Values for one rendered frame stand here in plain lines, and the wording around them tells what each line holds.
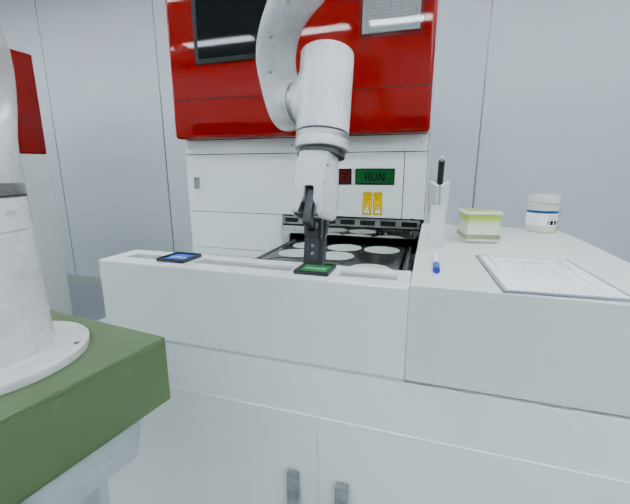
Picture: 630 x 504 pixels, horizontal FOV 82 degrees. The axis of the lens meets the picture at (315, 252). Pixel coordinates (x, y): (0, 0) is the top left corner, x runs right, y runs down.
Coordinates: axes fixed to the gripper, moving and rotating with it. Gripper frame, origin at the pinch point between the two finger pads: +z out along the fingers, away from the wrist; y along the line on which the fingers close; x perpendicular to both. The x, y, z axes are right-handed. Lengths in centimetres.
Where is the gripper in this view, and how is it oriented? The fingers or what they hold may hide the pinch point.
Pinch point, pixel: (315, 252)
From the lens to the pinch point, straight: 57.4
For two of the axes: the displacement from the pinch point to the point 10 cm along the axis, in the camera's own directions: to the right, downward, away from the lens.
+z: -0.6, 10.0, 0.2
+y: -3.0, 0.0, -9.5
